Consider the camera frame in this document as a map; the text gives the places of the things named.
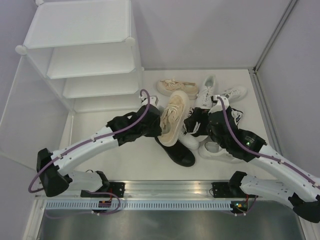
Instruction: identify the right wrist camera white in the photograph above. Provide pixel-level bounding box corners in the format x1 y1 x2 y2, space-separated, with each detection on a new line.
209 95 230 114

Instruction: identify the white sneaker rear middle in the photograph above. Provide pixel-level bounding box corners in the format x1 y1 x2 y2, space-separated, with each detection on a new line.
194 75 216 110

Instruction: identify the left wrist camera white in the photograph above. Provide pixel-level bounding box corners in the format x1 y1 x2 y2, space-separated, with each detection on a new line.
139 95 159 108

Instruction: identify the beige lace sneaker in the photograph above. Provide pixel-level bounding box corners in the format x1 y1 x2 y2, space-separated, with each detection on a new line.
156 78 199 100
158 90 190 147

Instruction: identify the black white sneaker right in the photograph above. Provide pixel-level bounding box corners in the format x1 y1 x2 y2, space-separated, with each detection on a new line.
231 108 244 126

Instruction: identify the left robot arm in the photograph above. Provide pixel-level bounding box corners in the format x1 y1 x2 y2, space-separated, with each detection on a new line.
36 105 162 198

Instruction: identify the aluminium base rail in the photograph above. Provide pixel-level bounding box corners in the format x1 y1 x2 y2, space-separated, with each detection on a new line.
28 172 317 202

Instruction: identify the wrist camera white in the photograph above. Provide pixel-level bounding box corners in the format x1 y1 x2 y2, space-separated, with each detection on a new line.
209 95 230 114
139 95 159 108

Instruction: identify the aluminium corner frame post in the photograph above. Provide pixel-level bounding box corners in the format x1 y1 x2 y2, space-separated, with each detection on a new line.
252 0 306 73

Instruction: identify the white plastic shoe cabinet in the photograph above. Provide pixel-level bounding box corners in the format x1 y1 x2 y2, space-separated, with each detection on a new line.
15 0 144 113

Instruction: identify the beige lace sneaker lying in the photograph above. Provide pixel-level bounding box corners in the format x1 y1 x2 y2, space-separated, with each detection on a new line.
156 78 199 100

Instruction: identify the white sneaker front right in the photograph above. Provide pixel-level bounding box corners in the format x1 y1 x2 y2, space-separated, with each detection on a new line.
198 141 245 164

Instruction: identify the black canvas sneaker front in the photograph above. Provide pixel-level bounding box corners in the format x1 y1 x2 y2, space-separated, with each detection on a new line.
154 137 196 168

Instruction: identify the white slotted cable duct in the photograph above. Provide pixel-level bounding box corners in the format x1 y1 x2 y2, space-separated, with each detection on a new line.
45 199 233 211

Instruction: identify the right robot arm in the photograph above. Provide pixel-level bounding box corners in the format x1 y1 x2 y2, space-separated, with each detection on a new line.
184 106 320 223

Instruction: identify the white sneaker near cabinet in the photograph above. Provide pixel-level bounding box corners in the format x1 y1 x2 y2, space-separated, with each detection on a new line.
178 130 200 150

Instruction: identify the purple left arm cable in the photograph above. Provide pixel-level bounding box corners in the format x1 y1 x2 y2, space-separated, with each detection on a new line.
28 89 152 194

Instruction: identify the white sneaker rear right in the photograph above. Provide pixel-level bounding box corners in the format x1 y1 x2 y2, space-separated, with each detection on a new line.
220 85 247 103

